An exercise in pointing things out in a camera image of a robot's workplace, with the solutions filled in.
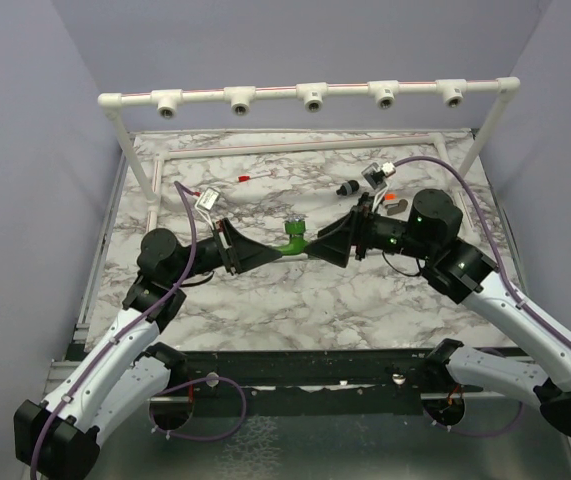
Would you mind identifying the red capped white pen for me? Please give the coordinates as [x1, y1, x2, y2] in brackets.
[237, 171, 275, 183]

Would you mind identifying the purple cable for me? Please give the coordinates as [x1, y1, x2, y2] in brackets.
[28, 180, 204, 480]
[389, 155, 571, 361]

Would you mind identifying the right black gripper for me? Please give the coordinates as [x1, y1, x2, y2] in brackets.
[305, 192, 435, 267]

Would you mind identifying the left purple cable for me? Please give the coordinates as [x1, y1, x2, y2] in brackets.
[28, 180, 204, 480]

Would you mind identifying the black grey faucet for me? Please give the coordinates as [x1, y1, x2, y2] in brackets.
[336, 180, 360, 197]

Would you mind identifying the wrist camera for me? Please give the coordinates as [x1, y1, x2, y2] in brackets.
[195, 188, 221, 222]
[361, 162, 396, 191]

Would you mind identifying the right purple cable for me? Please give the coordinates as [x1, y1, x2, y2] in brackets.
[389, 155, 571, 361]

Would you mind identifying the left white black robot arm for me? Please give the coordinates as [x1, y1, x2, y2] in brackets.
[14, 219, 282, 479]

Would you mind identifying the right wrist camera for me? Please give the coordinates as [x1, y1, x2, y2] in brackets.
[361, 162, 396, 191]

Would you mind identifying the white PVC pipe rack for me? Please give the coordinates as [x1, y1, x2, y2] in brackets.
[97, 77, 521, 230]

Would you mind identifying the green plastic water faucet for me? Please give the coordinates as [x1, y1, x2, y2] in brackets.
[273, 215, 308, 257]

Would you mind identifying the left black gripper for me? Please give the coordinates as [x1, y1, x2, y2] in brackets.
[170, 216, 282, 284]

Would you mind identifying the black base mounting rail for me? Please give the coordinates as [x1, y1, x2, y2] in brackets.
[129, 344, 486, 419]

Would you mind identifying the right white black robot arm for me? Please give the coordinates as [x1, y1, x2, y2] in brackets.
[305, 189, 571, 437]

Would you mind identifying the brown metal lever piece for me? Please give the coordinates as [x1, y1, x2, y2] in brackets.
[385, 199, 409, 216]

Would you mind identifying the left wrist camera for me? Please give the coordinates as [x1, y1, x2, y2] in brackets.
[195, 188, 221, 222]

